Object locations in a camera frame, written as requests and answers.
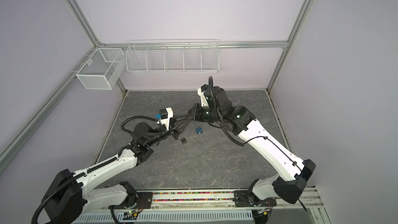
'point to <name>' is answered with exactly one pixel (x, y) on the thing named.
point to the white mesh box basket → (102, 68)
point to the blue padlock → (199, 130)
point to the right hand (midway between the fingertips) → (186, 113)
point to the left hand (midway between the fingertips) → (190, 119)
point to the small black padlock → (184, 139)
